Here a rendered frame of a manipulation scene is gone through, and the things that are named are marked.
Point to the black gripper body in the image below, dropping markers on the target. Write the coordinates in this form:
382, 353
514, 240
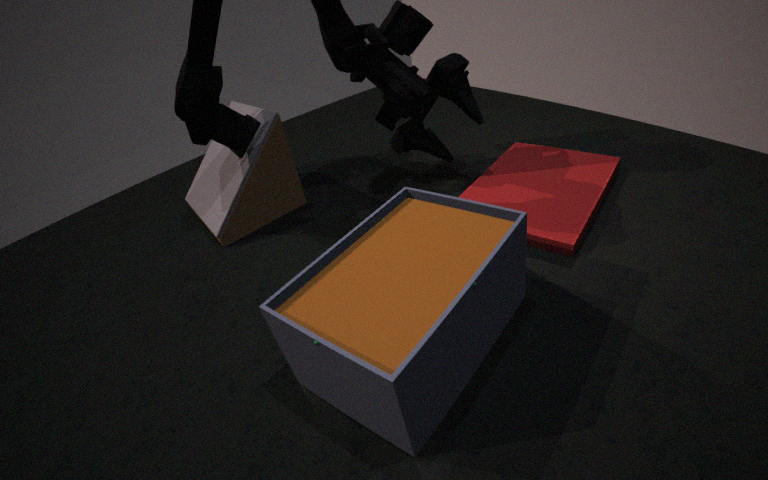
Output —
444, 69

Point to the red box lid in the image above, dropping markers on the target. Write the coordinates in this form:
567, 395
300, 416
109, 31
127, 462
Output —
560, 189

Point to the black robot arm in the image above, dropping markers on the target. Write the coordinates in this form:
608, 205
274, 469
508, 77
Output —
199, 83

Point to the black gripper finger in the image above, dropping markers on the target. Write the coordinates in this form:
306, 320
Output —
458, 91
428, 142

